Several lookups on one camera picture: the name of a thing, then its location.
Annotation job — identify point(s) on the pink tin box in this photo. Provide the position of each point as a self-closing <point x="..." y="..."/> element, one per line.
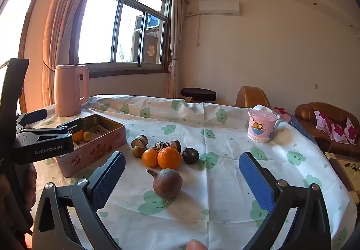
<point x="92" y="154"/>

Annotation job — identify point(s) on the window sticker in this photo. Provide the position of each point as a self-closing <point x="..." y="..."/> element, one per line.
<point x="151" y="50"/>

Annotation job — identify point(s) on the pale tied curtain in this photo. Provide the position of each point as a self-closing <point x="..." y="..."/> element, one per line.
<point x="175" y="42"/>

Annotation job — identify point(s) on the small orange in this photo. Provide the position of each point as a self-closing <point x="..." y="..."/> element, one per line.
<point x="150" y="158"/>

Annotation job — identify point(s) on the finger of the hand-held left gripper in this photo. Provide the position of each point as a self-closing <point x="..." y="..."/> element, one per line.
<point x="56" y="128"/>
<point x="32" y="116"/>

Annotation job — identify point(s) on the brown kiwi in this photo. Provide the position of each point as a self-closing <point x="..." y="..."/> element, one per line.
<point x="137" y="152"/>

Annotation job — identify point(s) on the person's right hand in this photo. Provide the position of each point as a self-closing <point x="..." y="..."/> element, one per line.
<point x="197" y="245"/>

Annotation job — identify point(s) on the brown leather sofa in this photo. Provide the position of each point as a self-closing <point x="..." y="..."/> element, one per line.
<point x="323" y="111"/>

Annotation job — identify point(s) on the white air conditioner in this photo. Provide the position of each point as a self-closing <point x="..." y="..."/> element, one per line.
<point x="219" y="7"/>

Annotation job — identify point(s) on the wooden coffee table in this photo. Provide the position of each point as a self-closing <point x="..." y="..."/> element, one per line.
<point x="346" y="171"/>

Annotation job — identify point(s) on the white cloud-print tablecloth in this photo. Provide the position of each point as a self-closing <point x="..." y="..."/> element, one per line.
<point x="225" y="182"/>

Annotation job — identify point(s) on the brown leather armchair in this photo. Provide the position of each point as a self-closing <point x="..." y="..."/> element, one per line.
<point x="251" y="96"/>

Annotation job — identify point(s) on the pink floral pillow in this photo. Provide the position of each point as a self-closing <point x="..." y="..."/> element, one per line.
<point x="322" y="121"/>
<point x="351" y="130"/>
<point x="339" y="132"/>

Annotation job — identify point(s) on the large orange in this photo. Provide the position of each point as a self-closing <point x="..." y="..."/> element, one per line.
<point x="168" y="157"/>

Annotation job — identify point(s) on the printed paper sheet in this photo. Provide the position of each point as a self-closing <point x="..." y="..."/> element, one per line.
<point x="98" y="129"/>

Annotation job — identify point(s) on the blue denim cloth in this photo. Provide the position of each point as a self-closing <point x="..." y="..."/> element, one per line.
<point x="301" y="126"/>

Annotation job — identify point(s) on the dark water chestnut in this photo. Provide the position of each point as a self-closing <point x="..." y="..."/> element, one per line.
<point x="190" y="155"/>

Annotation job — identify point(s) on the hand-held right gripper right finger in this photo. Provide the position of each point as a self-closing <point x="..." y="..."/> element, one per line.
<point x="257" y="179"/>

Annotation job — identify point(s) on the small yellow fruit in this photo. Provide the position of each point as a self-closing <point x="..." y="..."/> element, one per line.
<point x="87" y="135"/>

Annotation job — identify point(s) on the pink cartoon cup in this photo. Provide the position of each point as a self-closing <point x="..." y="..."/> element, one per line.
<point x="261" y="126"/>

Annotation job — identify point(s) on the dark round stool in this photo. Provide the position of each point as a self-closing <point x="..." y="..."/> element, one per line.
<point x="198" y="94"/>

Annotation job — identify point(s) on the pink electric kettle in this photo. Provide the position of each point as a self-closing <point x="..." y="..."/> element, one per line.
<point x="67" y="92"/>

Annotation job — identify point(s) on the pink patterned curtain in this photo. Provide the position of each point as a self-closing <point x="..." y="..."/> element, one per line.
<point x="56" y="28"/>

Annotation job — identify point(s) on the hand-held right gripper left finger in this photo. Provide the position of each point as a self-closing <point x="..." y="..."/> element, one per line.
<point x="109" y="179"/>

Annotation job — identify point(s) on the sliding glass window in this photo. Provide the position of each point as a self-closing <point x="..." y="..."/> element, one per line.
<point x="126" y="28"/>

